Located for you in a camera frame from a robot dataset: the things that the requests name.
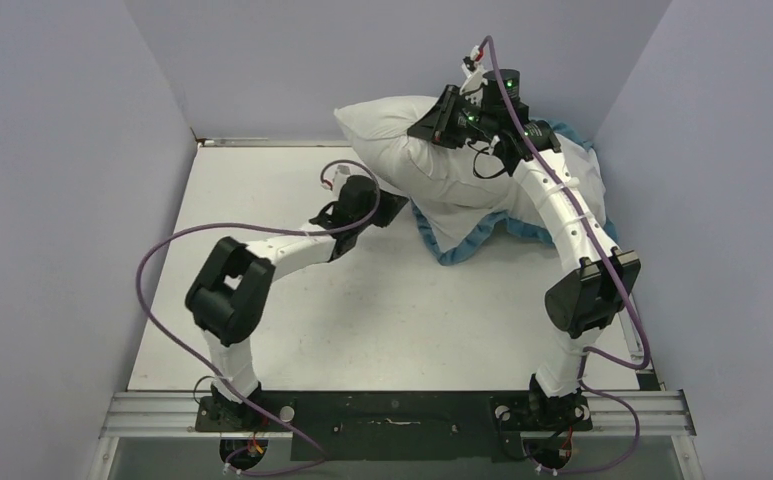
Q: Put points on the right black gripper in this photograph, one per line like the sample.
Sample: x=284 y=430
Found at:
x=436 y=124

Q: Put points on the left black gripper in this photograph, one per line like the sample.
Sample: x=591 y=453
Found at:
x=390 y=205

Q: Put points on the white pillowcase with blue trim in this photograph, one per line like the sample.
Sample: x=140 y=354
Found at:
x=458 y=203

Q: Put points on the white pillow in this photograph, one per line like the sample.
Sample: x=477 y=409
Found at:
x=377 y=132

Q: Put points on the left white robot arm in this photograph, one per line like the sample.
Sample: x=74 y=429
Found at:
x=228 y=297

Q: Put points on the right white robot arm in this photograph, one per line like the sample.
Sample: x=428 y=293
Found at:
x=597 y=275

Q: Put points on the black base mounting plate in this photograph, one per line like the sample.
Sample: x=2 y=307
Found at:
x=404 y=425

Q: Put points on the white knob on plate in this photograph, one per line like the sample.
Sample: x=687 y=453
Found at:
x=286 y=413

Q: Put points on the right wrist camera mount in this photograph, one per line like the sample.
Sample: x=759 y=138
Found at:
x=473 y=69

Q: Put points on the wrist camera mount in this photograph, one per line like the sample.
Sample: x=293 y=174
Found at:
x=339 y=177
x=473 y=69

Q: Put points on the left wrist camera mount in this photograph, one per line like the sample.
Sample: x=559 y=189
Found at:
x=339 y=177

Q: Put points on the aluminium front rail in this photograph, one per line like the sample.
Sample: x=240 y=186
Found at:
x=148 y=414

